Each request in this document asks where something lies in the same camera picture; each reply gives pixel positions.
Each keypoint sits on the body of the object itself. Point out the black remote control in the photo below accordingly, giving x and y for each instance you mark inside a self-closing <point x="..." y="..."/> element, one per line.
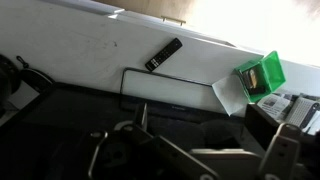
<point x="164" y="54"/>

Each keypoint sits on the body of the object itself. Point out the black headphones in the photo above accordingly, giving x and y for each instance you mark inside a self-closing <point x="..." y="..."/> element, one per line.
<point x="11" y="78"/>

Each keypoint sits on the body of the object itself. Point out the white paper sheet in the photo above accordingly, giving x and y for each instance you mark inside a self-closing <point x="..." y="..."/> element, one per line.
<point x="230" y="93"/>

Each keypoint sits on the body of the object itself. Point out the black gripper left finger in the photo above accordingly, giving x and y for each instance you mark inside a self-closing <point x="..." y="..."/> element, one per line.
<point x="157" y="157"/>

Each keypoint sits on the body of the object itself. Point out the black television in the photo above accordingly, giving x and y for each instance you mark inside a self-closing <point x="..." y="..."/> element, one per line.
<point x="69" y="132"/>

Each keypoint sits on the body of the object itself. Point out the white perforated device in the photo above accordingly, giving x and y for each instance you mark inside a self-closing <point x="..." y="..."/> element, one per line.
<point x="302" y="112"/>

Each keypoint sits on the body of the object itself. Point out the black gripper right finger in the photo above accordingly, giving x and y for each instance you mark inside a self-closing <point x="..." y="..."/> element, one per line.
<point x="282" y="154"/>

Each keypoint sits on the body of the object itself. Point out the green plastic bin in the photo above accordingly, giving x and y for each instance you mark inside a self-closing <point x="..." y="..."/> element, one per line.
<point x="261" y="77"/>

